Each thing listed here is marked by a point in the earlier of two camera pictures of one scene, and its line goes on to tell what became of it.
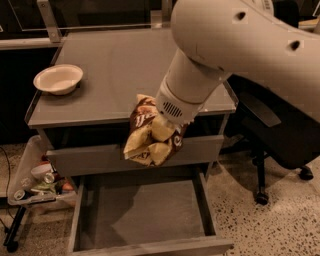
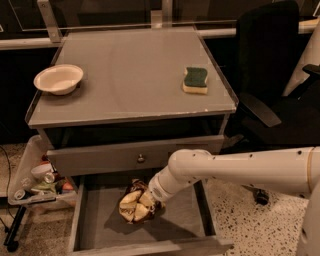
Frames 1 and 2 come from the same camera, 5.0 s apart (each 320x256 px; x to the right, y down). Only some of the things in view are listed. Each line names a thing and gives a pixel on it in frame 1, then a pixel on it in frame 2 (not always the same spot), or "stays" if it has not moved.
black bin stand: x=10 y=241 stays
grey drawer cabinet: x=82 y=105 stays
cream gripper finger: x=162 y=128 -> x=147 y=199
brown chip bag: x=140 y=137 -> x=129 y=199
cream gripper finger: x=158 y=152 -> x=141 y=211
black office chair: x=272 y=127 stays
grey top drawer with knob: x=84 y=161 stays
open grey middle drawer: x=146 y=213 stays
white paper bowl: x=59 y=79 stays
